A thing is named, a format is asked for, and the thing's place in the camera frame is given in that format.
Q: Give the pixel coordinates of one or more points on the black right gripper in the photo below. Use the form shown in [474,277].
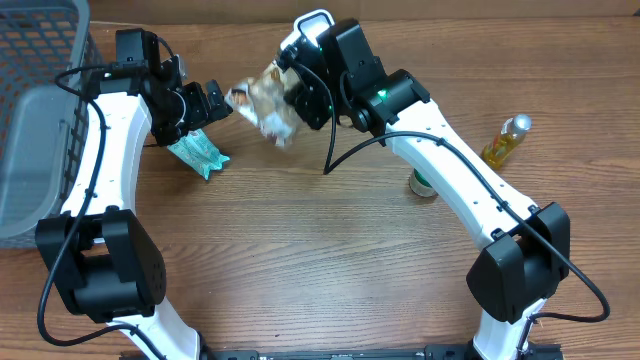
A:
[304,100]

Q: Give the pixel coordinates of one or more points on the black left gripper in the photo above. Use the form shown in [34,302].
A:
[204,113]

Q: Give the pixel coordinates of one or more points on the teal crinkled wrapper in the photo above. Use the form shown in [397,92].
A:
[198,152]

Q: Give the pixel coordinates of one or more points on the brown nut snack pouch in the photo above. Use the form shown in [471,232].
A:
[261,100]

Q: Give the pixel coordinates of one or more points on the green lid jar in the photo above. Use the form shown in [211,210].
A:
[420,186]

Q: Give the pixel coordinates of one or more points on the yellow oil bottle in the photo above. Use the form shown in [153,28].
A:
[511,135]

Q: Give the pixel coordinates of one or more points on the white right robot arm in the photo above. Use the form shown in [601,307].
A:
[522,247]

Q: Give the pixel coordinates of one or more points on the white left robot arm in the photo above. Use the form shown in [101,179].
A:
[100,259]

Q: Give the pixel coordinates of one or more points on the white barcode scanner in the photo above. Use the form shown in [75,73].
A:
[306,30]

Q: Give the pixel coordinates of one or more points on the grey plastic mesh basket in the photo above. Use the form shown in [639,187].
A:
[43,128]

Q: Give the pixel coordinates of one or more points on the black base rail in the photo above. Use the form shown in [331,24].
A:
[345,354]

